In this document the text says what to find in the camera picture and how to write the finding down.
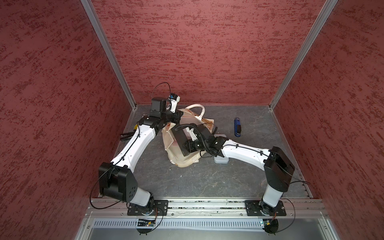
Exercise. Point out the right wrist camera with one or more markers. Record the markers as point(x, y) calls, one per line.
point(189, 132)

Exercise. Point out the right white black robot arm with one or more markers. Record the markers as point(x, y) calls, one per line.
point(277, 167)

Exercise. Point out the printed canvas tote bag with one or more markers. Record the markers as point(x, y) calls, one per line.
point(192, 114)

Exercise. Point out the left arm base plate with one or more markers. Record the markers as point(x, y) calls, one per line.
point(154, 208)

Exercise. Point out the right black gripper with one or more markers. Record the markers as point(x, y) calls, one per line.
point(189, 143)

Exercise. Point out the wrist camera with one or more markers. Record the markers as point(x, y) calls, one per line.
point(189, 132)
point(173, 99)

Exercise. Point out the black pencil case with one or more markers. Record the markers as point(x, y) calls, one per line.
point(202, 131)

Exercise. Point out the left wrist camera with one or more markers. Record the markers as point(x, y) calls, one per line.
point(173, 99)

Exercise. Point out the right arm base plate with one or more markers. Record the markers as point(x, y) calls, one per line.
point(258, 208)

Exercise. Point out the aluminium mounting rail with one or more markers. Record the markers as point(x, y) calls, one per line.
point(210, 208)

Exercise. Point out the black scissors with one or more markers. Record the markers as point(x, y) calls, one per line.
point(126, 136)

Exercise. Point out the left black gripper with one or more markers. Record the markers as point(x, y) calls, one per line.
point(177, 114)

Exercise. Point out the white pencil case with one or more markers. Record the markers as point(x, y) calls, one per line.
point(221, 160)

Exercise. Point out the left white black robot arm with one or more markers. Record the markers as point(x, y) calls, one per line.
point(116, 178)

